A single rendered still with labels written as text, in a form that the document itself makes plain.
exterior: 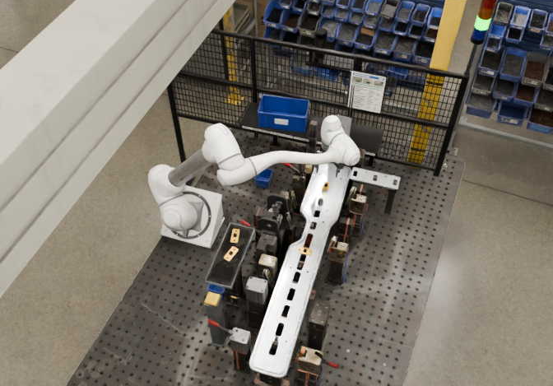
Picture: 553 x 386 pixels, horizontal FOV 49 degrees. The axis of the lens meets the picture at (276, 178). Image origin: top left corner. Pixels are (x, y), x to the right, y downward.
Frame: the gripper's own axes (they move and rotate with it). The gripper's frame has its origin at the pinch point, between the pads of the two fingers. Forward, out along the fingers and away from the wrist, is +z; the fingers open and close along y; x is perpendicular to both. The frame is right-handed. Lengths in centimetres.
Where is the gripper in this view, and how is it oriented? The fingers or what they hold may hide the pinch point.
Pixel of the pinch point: (327, 171)
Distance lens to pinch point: 344.4
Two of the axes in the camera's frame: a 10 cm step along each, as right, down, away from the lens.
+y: 9.6, 2.2, -1.9
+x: 2.9, -7.3, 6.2
